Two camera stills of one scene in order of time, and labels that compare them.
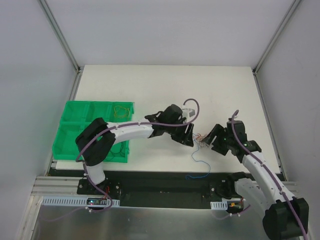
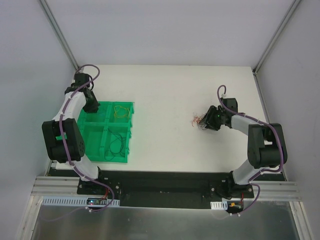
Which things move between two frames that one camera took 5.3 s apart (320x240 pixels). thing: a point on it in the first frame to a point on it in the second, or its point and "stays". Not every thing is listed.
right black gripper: [217, 139] to [211, 118]
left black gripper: [182, 132] to [91, 106]
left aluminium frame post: [49, 14] stays
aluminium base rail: [46, 186] stays
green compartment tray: [77, 115] stays
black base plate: [155, 189] stays
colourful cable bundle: [198, 138] to [197, 119]
